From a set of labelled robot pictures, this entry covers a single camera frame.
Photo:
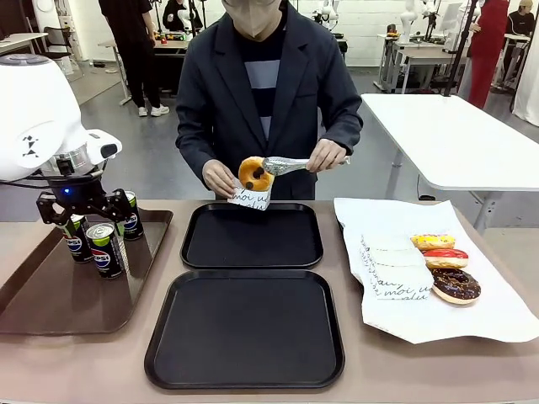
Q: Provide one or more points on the person in dark jacket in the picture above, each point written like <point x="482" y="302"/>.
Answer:
<point x="223" y="84"/>

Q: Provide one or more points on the white paper sheet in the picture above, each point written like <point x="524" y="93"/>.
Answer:
<point x="484" y="320"/>

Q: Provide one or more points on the standing person in black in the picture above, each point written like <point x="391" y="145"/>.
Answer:
<point x="130" y="42"/>

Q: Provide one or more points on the black Pepsi can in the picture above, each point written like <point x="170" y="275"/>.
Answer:
<point x="80" y="248"/>
<point x="134" y="221"/>
<point x="104" y="256"/>

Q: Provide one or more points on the background desk with toys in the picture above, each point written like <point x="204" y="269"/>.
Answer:
<point x="168" y="44"/>

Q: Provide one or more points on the person in red apron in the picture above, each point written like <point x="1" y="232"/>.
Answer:
<point x="488" y="42"/>

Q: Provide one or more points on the small black serving tray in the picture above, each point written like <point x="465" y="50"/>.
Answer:
<point x="252" y="244"/>

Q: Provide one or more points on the person's right forearm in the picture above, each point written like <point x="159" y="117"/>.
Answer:
<point x="193" y="143"/>

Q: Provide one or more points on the chocolate glazed donut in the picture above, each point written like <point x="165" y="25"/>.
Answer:
<point x="465" y="291"/>

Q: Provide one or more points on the person's left hand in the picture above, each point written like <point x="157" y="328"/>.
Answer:
<point x="327" y="153"/>

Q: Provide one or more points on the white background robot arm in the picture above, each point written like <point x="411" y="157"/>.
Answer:
<point x="407" y="21"/>

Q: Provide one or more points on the person with beige beanie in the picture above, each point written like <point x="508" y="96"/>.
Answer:
<point x="522" y="23"/>

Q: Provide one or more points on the black stand pole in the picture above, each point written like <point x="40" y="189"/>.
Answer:
<point x="462" y="46"/>

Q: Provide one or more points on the red glazed donut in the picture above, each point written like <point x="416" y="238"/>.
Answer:
<point x="446" y="256"/>

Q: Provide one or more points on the person's left forearm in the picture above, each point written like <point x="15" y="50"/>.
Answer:
<point x="347" y="130"/>

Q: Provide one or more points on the plain donut with chocolate dots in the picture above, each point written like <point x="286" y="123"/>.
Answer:
<point x="248" y="168"/>

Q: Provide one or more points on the seated person in black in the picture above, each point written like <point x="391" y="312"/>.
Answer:
<point x="174" y="17"/>

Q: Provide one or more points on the brown plastic tray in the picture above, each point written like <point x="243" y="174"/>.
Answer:
<point x="63" y="303"/>

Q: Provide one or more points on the white table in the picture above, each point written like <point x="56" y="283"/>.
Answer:
<point x="463" y="139"/>

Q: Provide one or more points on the grey background workbench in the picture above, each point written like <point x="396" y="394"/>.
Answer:
<point x="421" y="54"/>

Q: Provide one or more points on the white background desk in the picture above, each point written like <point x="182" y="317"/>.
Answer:
<point x="21" y="40"/>

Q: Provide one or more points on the black office chair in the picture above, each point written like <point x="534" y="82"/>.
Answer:
<point x="57" y="42"/>

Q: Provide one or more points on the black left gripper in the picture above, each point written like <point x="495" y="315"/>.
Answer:
<point x="80" y="198"/>

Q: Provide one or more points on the large black serving tray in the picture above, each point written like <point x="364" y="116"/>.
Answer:
<point x="244" y="328"/>

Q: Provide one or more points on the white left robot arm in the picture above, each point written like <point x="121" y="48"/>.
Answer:
<point x="33" y="105"/>

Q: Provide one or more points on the person's right hand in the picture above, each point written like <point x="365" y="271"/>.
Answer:
<point x="215" y="177"/>

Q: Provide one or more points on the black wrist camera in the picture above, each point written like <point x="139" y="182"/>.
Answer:
<point x="65" y="166"/>

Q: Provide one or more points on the beige face mask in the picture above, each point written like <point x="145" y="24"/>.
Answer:
<point x="252" y="21"/>

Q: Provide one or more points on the yellow glazed donut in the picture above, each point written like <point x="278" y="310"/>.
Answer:
<point x="433" y="241"/>

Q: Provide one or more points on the silver metal tongs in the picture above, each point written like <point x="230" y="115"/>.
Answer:
<point x="286" y="165"/>

